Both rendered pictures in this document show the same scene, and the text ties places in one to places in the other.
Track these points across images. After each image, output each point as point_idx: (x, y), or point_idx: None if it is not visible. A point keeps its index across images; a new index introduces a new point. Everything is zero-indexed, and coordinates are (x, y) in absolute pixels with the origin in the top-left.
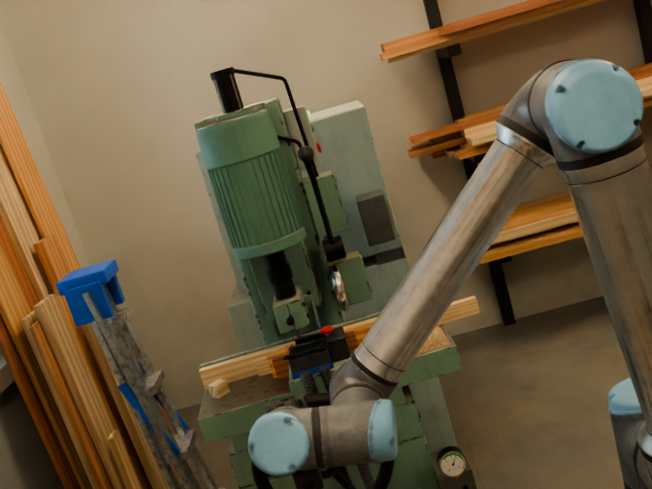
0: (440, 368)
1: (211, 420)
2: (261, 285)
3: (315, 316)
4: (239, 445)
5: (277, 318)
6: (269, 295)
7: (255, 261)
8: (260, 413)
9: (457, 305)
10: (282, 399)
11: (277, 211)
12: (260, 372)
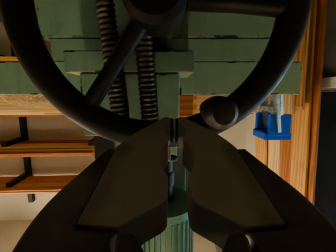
0: (1, 71)
1: (283, 88)
2: (182, 155)
3: None
4: (265, 45)
5: (175, 150)
6: (178, 146)
7: (180, 173)
8: (226, 79)
9: (17, 108)
10: (194, 89)
11: (147, 244)
12: (206, 99)
